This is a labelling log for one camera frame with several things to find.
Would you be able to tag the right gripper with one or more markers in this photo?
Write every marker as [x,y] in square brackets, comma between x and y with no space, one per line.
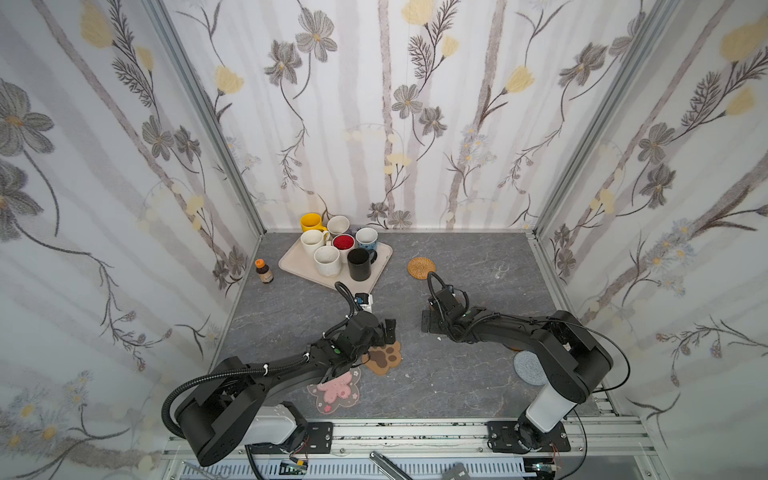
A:
[432,318]

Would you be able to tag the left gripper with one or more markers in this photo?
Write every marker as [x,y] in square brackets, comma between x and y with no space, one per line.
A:
[381,333]

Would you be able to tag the cork paw print coaster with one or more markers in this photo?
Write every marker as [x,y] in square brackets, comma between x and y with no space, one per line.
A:
[381,360]

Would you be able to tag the woven rattan round coaster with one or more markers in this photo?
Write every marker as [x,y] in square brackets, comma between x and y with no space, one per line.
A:
[420,268]

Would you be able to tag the pink flower coaster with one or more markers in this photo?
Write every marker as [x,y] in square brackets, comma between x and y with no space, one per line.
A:
[341,392]

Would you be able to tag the grey round coaster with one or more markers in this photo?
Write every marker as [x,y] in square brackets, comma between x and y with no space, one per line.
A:
[528,368]

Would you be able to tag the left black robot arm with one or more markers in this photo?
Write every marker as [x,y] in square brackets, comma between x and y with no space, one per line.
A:
[213,412]

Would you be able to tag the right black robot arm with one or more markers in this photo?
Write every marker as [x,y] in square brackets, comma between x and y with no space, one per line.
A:
[573,361]

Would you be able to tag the black mug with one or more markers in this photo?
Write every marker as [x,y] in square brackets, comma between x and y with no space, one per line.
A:
[360,261]

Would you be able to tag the speckled white mug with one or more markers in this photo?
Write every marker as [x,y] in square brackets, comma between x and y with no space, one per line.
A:
[327,261]

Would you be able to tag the blue floral mug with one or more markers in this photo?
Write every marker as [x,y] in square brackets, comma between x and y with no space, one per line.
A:
[367,238]

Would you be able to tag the white mug red inside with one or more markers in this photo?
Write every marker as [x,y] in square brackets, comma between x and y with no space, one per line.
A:
[344,243]

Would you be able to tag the beige serving tray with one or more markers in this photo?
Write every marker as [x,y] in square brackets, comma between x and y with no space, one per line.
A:
[296,262]

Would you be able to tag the lavender mug white inside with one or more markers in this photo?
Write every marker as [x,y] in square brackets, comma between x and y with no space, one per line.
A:
[338,225]

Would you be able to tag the small brown bottle orange cap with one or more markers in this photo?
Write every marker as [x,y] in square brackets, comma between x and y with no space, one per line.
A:
[264,272]

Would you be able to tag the yellow mug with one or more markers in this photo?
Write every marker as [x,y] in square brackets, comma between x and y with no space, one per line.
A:
[312,221]

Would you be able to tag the white mug with handle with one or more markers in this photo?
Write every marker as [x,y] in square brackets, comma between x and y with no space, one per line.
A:
[313,239]

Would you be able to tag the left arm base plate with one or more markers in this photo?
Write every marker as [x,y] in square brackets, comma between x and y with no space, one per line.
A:
[314,438]

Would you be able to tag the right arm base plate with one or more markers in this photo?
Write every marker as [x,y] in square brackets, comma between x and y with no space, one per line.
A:
[524,438]

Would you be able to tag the aluminium frame rail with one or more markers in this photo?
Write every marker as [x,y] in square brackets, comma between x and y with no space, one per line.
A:
[587,448]

